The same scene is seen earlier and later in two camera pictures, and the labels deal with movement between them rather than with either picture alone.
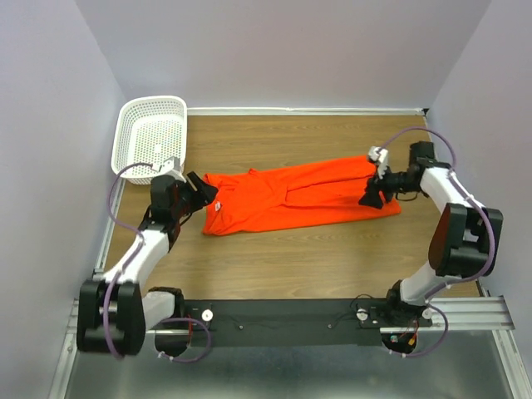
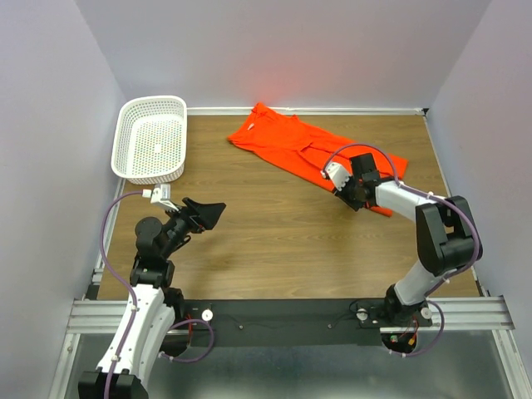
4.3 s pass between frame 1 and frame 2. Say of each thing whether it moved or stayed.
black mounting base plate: stayed
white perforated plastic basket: stayed
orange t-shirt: moved
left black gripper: moved
